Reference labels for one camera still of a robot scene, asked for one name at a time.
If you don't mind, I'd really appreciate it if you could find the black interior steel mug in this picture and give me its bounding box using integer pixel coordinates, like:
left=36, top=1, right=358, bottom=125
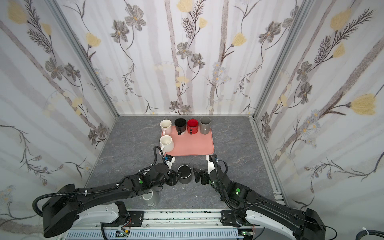
left=178, top=165, right=193, bottom=185

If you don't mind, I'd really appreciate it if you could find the white ribbed upside-down mug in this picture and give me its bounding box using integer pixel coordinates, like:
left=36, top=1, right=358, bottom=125
left=160, top=135, right=175, bottom=154

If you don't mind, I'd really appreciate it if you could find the pale pink mug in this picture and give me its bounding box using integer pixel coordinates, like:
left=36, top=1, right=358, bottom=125
left=160, top=119, right=172, bottom=136

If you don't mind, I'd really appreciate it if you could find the dark mug white base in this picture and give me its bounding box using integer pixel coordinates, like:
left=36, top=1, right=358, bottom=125
left=175, top=118, right=187, bottom=136

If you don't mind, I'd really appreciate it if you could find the red mug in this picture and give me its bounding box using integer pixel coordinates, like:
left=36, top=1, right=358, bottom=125
left=187, top=119, right=199, bottom=135

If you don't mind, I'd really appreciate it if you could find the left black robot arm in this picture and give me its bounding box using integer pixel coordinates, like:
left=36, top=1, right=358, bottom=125
left=32, top=146, right=175, bottom=238

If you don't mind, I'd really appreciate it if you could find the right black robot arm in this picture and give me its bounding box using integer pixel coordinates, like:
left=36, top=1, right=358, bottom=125
left=193, top=155, right=328, bottom=240

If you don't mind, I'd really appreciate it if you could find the small grey mug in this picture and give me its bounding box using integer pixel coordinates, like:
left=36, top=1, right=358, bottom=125
left=142, top=190, right=160, bottom=208

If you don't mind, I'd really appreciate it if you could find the pink rectangular tray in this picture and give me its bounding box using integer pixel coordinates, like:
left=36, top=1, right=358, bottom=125
left=166, top=126, right=215, bottom=157

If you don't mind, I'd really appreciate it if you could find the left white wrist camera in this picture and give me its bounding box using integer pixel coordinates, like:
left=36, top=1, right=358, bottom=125
left=164, top=154, right=176, bottom=172

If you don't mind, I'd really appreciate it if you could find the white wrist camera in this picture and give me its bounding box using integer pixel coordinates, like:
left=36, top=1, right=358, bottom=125
left=206, top=155, right=217, bottom=174
left=164, top=154, right=176, bottom=172

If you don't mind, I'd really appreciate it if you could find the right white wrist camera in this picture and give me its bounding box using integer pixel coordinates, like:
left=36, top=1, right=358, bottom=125
left=206, top=155, right=217, bottom=174

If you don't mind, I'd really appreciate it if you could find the aluminium mounting rail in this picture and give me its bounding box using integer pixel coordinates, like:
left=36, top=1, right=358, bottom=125
left=56, top=208, right=305, bottom=230

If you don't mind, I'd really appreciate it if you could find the white perforated cable duct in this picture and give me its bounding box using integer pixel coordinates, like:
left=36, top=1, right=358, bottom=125
left=60, top=229, right=244, bottom=240

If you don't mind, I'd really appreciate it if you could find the black cable bottom right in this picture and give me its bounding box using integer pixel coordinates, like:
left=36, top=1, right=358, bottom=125
left=355, top=227, right=384, bottom=240

